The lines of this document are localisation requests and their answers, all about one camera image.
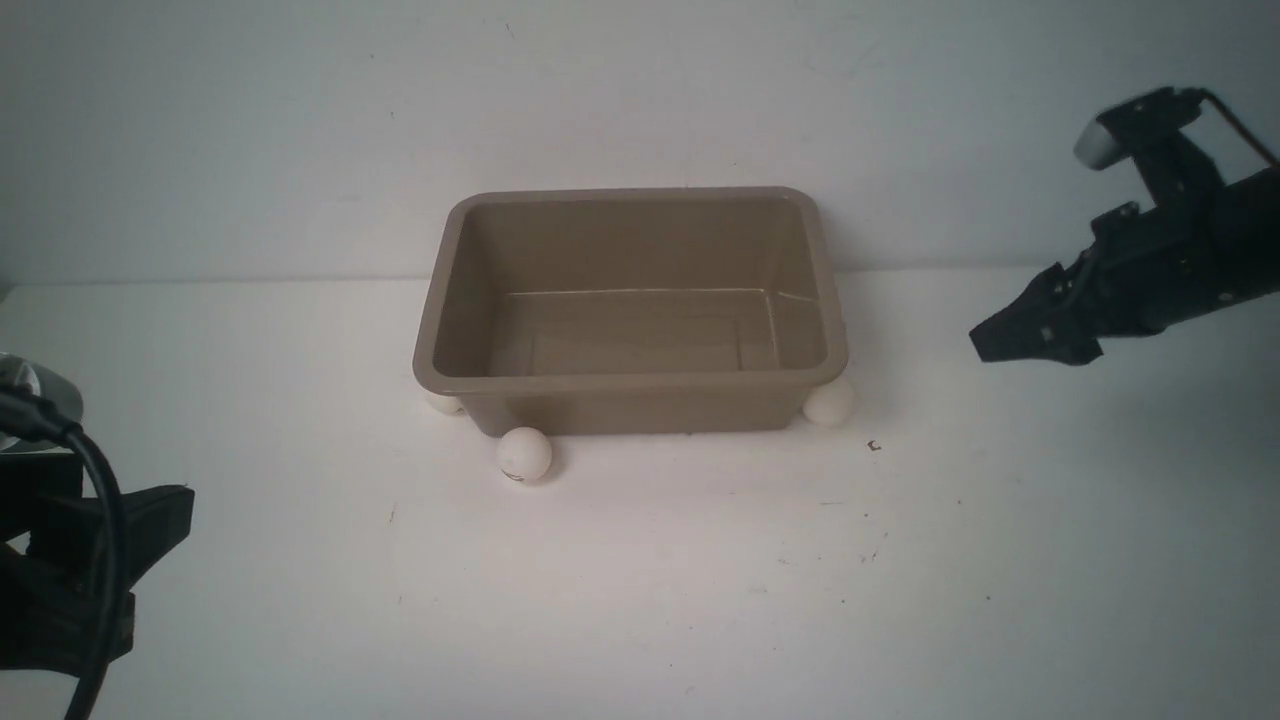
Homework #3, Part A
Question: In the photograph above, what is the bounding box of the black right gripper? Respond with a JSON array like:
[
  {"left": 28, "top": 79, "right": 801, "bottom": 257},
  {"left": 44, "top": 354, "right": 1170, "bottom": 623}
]
[{"left": 969, "top": 202, "right": 1242, "bottom": 366}]

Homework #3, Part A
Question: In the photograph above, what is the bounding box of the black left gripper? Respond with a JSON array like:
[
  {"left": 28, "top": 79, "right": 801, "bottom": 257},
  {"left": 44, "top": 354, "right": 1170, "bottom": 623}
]
[{"left": 1, "top": 454, "right": 196, "bottom": 673}]

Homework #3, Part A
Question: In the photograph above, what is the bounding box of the white ball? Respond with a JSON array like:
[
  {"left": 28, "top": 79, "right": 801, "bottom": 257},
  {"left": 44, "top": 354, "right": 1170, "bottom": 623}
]
[
  {"left": 801, "top": 375, "right": 858, "bottom": 428},
  {"left": 495, "top": 427, "right": 554, "bottom": 483},
  {"left": 424, "top": 392, "right": 466, "bottom": 416}
]

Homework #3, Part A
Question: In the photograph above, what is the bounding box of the taupe plastic rectangular bin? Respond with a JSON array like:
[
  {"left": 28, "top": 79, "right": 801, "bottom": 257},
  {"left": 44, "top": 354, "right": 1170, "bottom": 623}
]
[{"left": 412, "top": 186, "right": 849, "bottom": 437}]

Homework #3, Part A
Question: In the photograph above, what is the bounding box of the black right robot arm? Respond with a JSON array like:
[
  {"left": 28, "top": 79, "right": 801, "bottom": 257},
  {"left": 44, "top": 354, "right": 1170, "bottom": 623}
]
[{"left": 969, "top": 169, "right": 1279, "bottom": 366}]

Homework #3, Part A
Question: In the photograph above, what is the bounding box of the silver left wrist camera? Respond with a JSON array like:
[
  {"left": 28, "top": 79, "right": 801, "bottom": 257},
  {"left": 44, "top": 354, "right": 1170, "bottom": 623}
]
[{"left": 1, "top": 352, "right": 84, "bottom": 455}]

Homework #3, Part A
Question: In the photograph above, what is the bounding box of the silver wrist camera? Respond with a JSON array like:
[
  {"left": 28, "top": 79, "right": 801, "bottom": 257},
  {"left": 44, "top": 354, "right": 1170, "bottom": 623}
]
[
  {"left": 1, "top": 352, "right": 84, "bottom": 455},
  {"left": 1073, "top": 114, "right": 1126, "bottom": 170}
]

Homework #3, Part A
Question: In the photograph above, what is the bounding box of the black left camera cable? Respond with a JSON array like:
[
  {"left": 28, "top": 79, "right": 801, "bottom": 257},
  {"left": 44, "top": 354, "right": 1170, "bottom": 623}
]
[{"left": 0, "top": 388, "right": 129, "bottom": 720}]

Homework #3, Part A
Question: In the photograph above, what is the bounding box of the black camera cable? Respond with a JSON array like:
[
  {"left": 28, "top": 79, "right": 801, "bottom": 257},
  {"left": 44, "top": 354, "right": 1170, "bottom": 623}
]
[
  {"left": 1201, "top": 88, "right": 1280, "bottom": 169},
  {"left": 0, "top": 388, "right": 129, "bottom": 720}
]

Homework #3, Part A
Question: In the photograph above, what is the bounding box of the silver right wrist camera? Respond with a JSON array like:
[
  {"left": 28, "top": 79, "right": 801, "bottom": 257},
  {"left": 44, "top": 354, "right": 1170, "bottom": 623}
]
[{"left": 1073, "top": 114, "right": 1126, "bottom": 170}]

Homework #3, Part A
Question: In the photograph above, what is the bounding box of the black right camera cable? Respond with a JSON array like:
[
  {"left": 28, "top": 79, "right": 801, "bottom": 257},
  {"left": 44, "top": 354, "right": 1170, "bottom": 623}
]
[{"left": 1201, "top": 88, "right": 1280, "bottom": 169}]

